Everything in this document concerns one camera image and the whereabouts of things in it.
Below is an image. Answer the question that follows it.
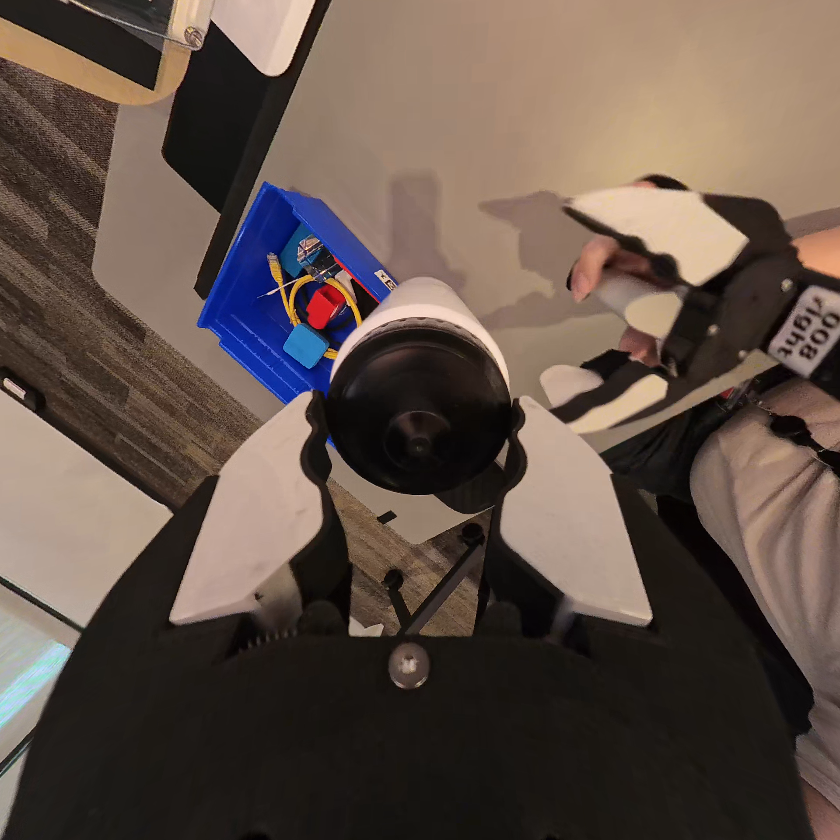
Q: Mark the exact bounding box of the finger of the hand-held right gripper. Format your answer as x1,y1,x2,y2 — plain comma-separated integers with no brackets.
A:
562,185,750,287
539,350,670,435

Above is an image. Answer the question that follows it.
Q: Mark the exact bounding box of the white stand base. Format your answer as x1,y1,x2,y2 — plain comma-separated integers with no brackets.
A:
213,0,317,76

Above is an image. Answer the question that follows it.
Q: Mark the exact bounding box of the instruction sheet in clear holder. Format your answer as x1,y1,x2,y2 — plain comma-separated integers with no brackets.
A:
62,0,216,52

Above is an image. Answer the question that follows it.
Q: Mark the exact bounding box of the red plastic connector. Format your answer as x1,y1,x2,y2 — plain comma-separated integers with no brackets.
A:
306,287,349,331

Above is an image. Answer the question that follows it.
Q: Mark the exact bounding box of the yellow network cable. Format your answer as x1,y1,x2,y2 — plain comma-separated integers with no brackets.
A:
266,252,364,361

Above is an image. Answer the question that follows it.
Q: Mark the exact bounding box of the plain white desk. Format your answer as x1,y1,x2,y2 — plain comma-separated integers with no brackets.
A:
0,387,173,627

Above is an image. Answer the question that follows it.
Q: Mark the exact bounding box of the person's right forearm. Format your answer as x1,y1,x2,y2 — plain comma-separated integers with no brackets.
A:
787,220,840,296

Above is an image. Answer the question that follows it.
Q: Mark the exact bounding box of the grey desk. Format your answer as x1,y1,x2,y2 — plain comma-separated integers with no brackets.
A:
92,0,840,546

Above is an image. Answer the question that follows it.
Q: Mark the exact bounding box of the black chair base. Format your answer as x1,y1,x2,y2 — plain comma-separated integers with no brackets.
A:
381,525,490,636

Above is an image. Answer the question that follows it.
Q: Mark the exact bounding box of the white bottle black cap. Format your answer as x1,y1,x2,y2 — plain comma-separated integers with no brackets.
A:
326,277,514,515

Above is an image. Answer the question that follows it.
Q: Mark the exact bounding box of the blue storage bin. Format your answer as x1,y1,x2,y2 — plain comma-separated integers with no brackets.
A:
197,182,399,408

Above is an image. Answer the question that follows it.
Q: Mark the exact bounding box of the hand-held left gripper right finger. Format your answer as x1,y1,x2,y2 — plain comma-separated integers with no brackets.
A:
484,395,655,647

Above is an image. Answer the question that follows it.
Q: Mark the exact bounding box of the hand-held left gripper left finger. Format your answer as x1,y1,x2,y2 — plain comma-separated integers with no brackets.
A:
168,390,355,634

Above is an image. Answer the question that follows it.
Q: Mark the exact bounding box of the person's leg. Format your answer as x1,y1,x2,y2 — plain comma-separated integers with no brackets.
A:
689,377,840,811

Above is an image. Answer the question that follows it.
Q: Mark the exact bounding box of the person's right hand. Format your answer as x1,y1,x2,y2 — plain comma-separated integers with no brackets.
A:
566,233,678,368

